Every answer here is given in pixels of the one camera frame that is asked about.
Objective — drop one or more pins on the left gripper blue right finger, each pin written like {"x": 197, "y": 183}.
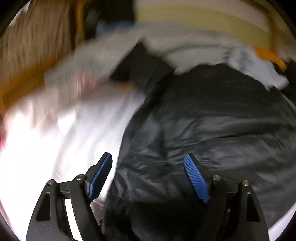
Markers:
{"x": 231, "y": 210}

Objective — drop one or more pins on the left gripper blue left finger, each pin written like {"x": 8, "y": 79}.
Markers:
{"x": 49, "y": 220}

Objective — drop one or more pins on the black puffer jacket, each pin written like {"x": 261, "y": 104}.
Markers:
{"x": 229, "y": 121}

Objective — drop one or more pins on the white bed sheet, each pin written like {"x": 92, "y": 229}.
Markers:
{"x": 62, "y": 152}

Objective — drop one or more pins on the pink white pillow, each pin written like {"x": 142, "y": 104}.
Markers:
{"x": 74, "y": 85}

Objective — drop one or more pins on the light blue duvet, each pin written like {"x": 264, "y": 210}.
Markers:
{"x": 181, "y": 47}

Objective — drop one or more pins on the orange pillow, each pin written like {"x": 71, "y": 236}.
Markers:
{"x": 265, "y": 54}

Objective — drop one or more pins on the wooden bed frame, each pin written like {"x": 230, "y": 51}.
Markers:
{"x": 35, "y": 36}

